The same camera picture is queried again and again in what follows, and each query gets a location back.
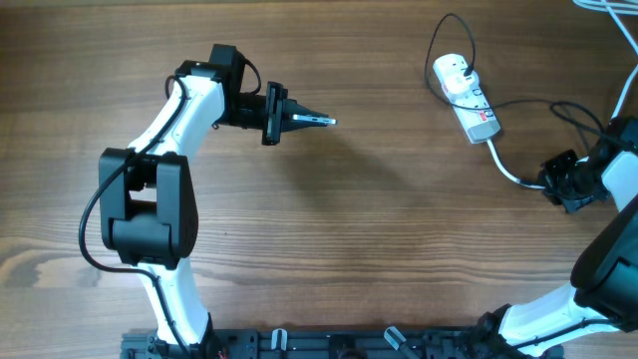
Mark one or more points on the white USB charger adapter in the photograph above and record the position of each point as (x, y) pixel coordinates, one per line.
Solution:
(458, 83)

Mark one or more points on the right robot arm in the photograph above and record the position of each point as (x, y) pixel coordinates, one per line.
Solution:
(601, 295)

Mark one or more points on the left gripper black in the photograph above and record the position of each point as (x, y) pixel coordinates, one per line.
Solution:
(276, 105)

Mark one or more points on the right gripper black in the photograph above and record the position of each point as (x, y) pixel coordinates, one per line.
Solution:
(548, 176)

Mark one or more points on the white power strip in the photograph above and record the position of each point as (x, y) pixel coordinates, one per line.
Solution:
(473, 111)

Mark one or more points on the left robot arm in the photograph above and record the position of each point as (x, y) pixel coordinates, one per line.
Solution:
(148, 212)

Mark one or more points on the turquoise screen Galaxy smartphone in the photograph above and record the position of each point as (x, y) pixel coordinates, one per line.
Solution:
(322, 121)

